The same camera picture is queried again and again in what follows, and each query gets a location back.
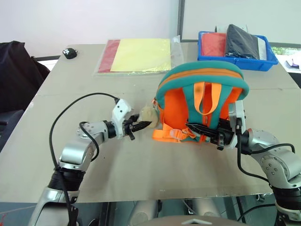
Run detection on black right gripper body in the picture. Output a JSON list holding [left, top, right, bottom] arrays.
[[210, 118, 236, 151]]

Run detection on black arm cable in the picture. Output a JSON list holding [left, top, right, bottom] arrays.
[[48, 92, 119, 226], [236, 117, 296, 183]]

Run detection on red paper sheet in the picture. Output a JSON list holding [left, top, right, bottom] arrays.
[[98, 39, 122, 74]]

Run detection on beige robot torso top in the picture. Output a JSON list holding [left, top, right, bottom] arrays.
[[145, 215, 238, 226]]

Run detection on black bag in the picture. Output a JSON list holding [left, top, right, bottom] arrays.
[[0, 40, 51, 114]]

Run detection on yellow paper sheet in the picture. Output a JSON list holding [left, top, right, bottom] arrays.
[[110, 38, 172, 73]]

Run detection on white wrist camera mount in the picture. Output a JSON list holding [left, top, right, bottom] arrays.
[[111, 98, 133, 138], [228, 100, 248, 149]]

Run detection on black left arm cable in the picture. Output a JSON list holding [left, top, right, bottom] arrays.
[[48, 92, 119, 226]]

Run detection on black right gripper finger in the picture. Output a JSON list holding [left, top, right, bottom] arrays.
[[191, 128, 216, 140], [185, 122, 219, 134]]

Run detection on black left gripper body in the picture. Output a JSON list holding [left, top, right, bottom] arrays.
[[121, 118, 136, 141]]

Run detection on folded red cloth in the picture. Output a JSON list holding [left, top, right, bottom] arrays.
[[201, 32, 228, 58]]

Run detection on folded black cloth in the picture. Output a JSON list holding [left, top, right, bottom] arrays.
[[224, 24, 262, 61]]

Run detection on folded white cloth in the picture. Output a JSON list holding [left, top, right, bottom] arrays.
[[257, 37, 269, 61]]

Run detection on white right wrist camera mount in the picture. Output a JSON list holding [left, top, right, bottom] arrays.
[[228, 100, 248, 149]]

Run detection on silver robot leg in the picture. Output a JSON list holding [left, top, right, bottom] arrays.
[[130, 199, 161, 226], [191, 197, 223, 218]]

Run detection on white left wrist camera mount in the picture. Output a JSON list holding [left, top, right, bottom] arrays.
[[111, 98, 133, 138]]

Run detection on grey vertical wall post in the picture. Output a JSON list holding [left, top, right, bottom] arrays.
[[177, 0, 186, 43]]

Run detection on black computer mouse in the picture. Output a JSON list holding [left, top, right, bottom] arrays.
[[62, 47, 79, 59]]

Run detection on blue plastic bin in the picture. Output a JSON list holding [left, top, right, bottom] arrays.
[[197, 31, 279, 71]]

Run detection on orange and teal backpack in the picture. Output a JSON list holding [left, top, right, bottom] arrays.
[[151, 60, 250, 144]]

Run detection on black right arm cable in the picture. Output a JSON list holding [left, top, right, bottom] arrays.
[[236, 117, 296, 183]]

